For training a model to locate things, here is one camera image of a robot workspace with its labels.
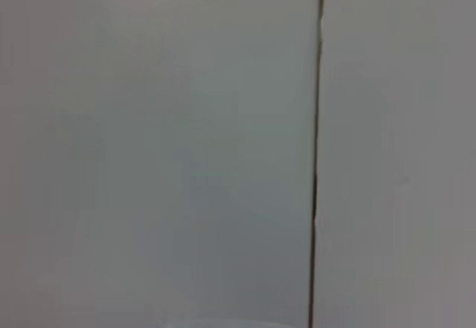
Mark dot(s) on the clear plastic cup of rice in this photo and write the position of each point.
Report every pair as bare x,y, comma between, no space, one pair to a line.
241,324

